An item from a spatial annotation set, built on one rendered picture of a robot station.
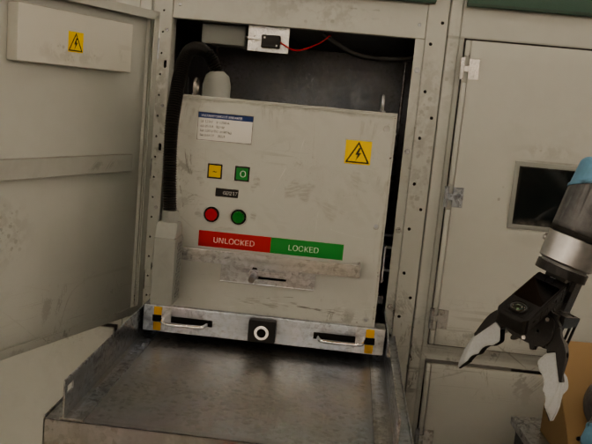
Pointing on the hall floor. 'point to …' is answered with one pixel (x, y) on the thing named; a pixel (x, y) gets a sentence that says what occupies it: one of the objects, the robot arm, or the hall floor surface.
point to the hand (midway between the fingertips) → (499, 395)
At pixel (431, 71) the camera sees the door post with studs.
